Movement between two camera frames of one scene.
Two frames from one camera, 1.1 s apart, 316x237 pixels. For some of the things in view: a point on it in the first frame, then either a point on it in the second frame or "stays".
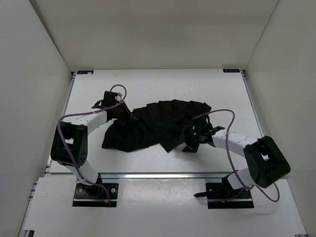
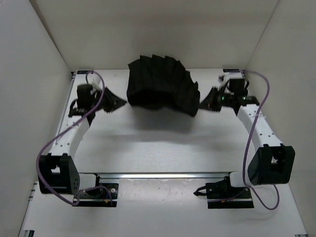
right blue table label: [231, 70] stays
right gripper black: [190, 147] → [209, 102]
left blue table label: [85, 72] stays
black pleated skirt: [163, 122] → [162, 82]
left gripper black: [128, 118] → [115, 101]
